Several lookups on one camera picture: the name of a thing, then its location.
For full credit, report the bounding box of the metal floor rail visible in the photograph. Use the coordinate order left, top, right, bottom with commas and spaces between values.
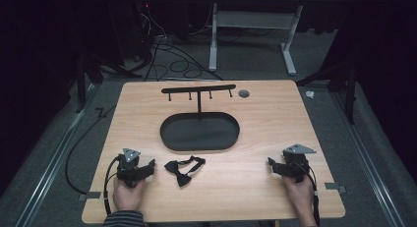
329, 90, 407, 227
13, 84, 99, 227

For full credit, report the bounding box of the left hand-held gripper cable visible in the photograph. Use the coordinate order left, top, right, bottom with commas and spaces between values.
102, 155, 122, 217

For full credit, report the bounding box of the person's right hand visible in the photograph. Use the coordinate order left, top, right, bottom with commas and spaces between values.
282, 174, 317, 218

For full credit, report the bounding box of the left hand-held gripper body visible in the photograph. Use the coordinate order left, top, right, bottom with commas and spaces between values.
116, 147, 149, 189

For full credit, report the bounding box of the bundle of black floor cables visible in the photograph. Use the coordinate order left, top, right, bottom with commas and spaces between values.
132, 4, 225, 83

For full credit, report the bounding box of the hand-held gripper cable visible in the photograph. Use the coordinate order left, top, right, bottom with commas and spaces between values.
303, 161, 322, 227
102, 155, 122, 217

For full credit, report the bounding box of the black hook rack with tray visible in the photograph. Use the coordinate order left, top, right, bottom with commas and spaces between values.
159, 84, 241, 153

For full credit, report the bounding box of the person's left hand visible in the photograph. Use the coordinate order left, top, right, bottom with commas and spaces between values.
112, 177, 148, 212

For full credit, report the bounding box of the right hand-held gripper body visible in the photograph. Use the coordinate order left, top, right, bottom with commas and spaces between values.
276, 143, 318, 184

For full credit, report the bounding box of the right hand-held gripper cable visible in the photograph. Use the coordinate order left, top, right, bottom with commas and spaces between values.
303, 161, 322, 227

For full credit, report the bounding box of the white metal desk frame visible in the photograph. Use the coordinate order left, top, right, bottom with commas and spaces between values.
208, 2, 305, 77

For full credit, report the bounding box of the black metal stand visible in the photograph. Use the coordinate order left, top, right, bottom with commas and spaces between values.
295, 54, 359, 126
74, 51, 144, 114

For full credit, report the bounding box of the grey tape strip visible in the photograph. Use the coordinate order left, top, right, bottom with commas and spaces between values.
78, 191, 102, 202
324, 182, 347, 195

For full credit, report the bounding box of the black bow tie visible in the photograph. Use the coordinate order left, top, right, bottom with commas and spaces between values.
163, 155, 207, 189

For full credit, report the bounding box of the long black floor cable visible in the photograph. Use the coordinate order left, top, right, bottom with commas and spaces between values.
64, 104, 116, 196

